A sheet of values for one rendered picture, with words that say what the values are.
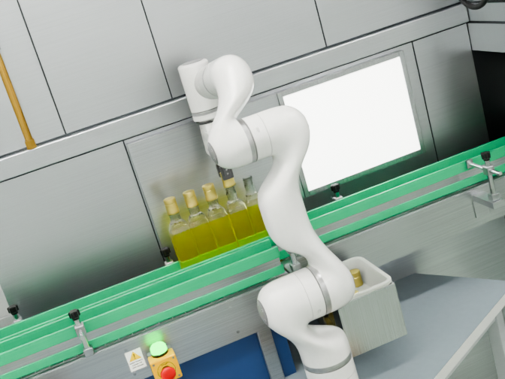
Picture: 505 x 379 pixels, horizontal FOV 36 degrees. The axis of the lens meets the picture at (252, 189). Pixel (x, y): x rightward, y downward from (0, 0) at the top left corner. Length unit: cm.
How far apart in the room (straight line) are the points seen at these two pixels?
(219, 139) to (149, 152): 63
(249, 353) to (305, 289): 52
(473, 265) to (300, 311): 115
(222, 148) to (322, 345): 51
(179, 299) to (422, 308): 78
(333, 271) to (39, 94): 98
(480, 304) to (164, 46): 120
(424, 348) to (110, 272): 94
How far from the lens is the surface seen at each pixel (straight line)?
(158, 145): 229
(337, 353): 187
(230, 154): 168
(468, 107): 268
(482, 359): 298
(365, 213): 236
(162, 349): 210
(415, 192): 242
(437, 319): 241
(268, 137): 169
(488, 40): 258
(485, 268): 286
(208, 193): 220
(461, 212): 249
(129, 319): 214
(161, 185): 231
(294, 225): 174
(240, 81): 173
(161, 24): 229
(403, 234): 241
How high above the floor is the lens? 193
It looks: 17 degrees down
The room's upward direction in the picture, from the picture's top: 17 degrees counter-clockwise
